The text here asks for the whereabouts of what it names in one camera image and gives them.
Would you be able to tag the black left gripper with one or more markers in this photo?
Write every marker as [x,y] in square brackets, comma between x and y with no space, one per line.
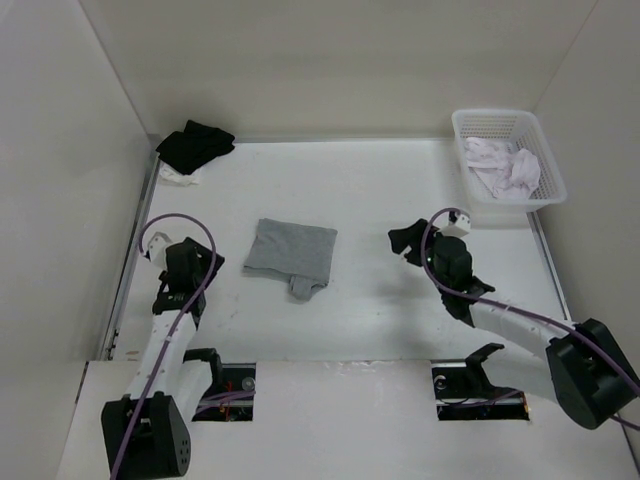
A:
[204,258]

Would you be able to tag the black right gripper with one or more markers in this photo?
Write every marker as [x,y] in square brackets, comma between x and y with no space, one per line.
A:
[401,238]

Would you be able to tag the grey tank top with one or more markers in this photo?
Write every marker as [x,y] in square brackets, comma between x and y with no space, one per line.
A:
[300,254]

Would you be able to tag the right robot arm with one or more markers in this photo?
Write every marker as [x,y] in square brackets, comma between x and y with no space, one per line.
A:
[584,370]

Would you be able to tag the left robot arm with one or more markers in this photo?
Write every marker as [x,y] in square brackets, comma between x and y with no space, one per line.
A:
[146,432]

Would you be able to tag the folded white tank top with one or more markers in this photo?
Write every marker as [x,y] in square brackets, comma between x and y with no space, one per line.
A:
[171,177]

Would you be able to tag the folded black tank top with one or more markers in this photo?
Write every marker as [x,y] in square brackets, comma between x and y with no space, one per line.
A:
[196,145]

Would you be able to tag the pink tank top in basket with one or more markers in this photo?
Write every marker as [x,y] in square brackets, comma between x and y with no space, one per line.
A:
[508,176]

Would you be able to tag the white plastic laundry basket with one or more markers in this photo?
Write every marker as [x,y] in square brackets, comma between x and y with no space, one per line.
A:
[519,130]

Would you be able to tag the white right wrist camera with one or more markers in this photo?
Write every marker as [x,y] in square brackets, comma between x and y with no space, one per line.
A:
[458,226]

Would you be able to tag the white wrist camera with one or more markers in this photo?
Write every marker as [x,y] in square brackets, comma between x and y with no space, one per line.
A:
[155,249]
[458,226]

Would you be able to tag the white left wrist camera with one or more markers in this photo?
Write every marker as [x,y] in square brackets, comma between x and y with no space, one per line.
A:
[155,249]

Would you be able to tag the right metal table rail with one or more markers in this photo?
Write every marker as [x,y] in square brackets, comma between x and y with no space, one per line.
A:
[549,264]

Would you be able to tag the metal table rail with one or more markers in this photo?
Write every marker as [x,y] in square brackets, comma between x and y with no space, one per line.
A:
[111,325]
[549,264]

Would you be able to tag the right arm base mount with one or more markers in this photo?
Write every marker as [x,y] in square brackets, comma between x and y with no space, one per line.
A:
[463,391]

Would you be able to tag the left metal table rail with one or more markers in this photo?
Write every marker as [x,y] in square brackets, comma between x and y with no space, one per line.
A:
[111,325]

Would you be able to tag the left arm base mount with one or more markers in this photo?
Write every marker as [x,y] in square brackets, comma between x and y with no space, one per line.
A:
[230,397]

